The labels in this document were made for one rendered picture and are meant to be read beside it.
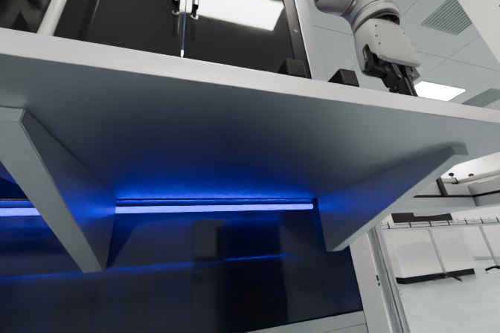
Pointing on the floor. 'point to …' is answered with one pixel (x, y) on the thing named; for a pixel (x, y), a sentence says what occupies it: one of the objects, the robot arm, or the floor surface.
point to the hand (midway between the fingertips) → (403, 94)
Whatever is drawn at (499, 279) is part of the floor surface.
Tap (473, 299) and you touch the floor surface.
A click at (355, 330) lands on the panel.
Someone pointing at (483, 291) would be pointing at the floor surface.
